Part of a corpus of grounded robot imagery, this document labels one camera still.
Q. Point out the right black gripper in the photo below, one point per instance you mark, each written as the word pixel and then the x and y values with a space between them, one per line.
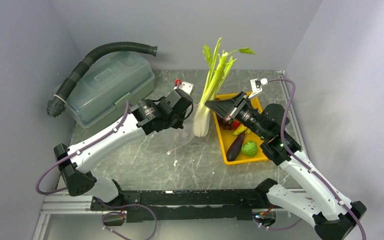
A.
pixel 226 108

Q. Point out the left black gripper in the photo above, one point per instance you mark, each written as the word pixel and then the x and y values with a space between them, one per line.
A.
pixel 179 124

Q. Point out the green white celery stalk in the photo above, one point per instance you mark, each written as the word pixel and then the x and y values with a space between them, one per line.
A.
pixel 220 64

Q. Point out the clear pink zip top bag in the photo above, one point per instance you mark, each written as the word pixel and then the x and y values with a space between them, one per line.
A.
pixel 180 137

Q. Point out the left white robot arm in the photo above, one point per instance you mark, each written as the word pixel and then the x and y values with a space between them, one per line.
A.
pixel 80 160

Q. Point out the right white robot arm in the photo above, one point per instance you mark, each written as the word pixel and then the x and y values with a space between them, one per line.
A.
pixel 332 215

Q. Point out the orange red mango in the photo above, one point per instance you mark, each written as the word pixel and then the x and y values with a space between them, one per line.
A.
pixel 235 124

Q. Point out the purple grape bunch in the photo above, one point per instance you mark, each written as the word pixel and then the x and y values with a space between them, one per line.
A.
pixel 223 124

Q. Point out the yellow banana bunch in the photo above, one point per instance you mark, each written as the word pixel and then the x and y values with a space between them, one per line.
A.
pixel 241 129

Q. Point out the purple eggplant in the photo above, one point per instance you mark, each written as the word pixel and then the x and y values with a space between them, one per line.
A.
pixel 235 148

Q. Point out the clear lidded storage box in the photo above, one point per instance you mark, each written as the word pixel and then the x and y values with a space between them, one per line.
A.
pixel 100 97

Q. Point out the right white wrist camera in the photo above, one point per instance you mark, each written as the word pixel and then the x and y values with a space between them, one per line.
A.
pixel 257 87

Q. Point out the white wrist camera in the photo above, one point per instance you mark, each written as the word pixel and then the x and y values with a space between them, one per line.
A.
pixel 257 87
pixel 187 87

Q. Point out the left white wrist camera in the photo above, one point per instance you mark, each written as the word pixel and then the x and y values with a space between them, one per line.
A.
pixel 187 87

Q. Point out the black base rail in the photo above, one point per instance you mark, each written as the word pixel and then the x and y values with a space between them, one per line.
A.
pixel 146 205

